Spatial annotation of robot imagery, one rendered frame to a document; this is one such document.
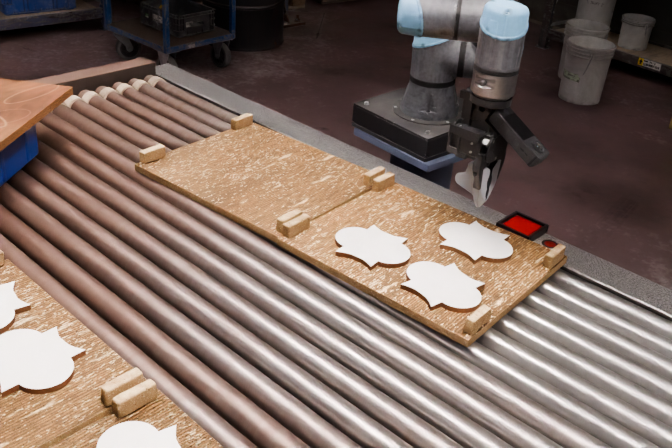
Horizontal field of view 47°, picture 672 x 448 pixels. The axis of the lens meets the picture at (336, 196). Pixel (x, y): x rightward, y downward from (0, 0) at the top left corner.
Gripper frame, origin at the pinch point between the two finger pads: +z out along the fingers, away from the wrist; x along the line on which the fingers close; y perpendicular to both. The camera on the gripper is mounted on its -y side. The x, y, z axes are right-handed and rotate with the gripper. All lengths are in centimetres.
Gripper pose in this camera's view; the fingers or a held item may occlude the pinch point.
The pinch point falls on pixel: (483, 201)
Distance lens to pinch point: 143.6
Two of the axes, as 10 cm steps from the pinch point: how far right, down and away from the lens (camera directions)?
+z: -0.8, 8.8, 4.7
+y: -7.6, -3.5, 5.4
